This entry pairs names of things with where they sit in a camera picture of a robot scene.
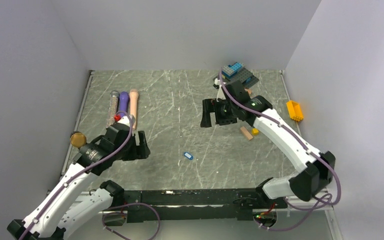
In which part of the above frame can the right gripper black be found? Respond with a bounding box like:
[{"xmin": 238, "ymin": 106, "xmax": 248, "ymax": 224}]
[{"xmin": 200, "ymin": 97, "xmax": 238, "ymax": 127}]

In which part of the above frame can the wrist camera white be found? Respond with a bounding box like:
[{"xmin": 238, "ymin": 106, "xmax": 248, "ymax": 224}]
[
  {"xmin": 213, "ymin": 77, "xmax": 226, "ymax": 102},
  {"xmin": 113, "ymin": 113, "xmax": 136, "ymax": 130}
]

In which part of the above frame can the yellow cube block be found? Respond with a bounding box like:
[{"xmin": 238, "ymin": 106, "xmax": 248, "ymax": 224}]
[{"xmin": 251, "ymin": 128, "xmax": 259, "ymax": 136}]

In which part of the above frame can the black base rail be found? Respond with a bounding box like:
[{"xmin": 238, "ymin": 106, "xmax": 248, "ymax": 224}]
[{"xmin": 105, "ymin": 188, "xmax": 287, "ymax": 223}]

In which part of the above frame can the pink microphone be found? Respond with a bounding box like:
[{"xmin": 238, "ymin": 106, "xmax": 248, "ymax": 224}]
[{"xmin": 129, "ymin": 88, "xmax": 139, "ymax": 130}]

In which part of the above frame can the lego brick build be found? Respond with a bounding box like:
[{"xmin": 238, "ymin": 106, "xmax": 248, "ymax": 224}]
[{"xmin": 221, "ymin": 62, "xmax": 259, "ymax": 89}]

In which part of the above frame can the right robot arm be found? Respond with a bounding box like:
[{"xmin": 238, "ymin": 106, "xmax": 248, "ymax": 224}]
[{"xmin": 200, "ymin": 81, "xmax": 336, "ymax": 208}]

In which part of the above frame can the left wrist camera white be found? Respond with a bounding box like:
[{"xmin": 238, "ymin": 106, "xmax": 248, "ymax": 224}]
[{"xmin": 113, "ymin": 113, "xmax": 136, "ymax": 130}]

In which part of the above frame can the blue key tag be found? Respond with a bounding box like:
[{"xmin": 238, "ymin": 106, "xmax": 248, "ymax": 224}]
[{"xmin": 183, "ymin": 152, "xmax": 194, "ymax": 160}]

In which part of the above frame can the gold microphone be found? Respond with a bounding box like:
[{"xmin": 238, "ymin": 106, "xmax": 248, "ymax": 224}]
[{"xmin": 69, "ymin": 131, "xmax": 87, "ymax": 148}]

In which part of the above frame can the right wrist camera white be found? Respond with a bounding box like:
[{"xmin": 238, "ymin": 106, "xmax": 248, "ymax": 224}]
[{"xmin": 213, "ymin": 77, "xmax": 226, "ymax": 102}]

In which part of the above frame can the wooden arch block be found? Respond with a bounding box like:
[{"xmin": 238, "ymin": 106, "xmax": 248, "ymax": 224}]
[{"xmin": 244, "ymin": 88, "xmax": 252, "ymax": 96}]

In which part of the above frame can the glitter silver microphone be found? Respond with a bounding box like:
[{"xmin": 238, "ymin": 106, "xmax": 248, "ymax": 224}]
[{"xmin": 106, "ymin": 90, "xmax": 120, "ymax": 128}]

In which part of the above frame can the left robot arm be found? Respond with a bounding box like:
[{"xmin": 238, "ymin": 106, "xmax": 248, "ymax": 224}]
[{"xmin": 7, "ymin": 122, "xmax": 151, "ymax": 240}]

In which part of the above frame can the wooden rectangular block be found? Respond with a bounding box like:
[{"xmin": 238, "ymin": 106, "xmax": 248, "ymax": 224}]
[{"xmin": 239, "ymin": 126, "xmax": 254, "ymax": 141}]

